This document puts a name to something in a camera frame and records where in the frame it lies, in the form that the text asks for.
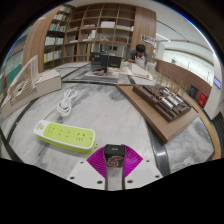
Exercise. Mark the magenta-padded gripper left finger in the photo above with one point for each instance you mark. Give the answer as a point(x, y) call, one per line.
point(95, 166)

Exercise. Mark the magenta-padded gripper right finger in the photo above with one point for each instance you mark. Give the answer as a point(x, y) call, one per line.
point(133, 165)

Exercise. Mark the black charger with red print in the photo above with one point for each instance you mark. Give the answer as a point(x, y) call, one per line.
point(114, 155)

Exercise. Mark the green and white power strip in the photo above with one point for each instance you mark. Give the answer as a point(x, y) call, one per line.
point(68, 135)

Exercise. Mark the wooden model base board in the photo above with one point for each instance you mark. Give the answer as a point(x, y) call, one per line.
point(160, 125)

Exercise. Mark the dark brown architectural model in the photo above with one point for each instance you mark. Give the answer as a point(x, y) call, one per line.
point(163, 103)

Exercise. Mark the pale flat model board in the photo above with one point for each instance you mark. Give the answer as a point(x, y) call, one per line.
point(100, 74)

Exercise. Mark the small white paper model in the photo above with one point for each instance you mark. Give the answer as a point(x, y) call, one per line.
point(140, 70)

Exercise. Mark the red box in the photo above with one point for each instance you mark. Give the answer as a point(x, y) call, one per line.
point(202, 99)

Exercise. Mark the white architectural model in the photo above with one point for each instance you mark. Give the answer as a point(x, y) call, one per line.
point(40, 85)

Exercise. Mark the large black display box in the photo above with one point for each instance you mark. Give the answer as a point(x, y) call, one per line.
point(98, 61)

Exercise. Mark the person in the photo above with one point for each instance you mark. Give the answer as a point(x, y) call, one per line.
point(138, 55)

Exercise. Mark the tall bookshelf with books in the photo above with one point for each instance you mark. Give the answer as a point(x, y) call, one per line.
point(55, 36)

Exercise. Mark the wooden cube shelf unit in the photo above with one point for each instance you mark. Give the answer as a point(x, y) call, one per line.
point(100, 30)

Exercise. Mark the wall poster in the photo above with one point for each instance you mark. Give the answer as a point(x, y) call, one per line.
point(148, 40)

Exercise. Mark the long wall bookshelf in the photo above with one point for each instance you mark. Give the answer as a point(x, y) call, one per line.
point(13, 65)

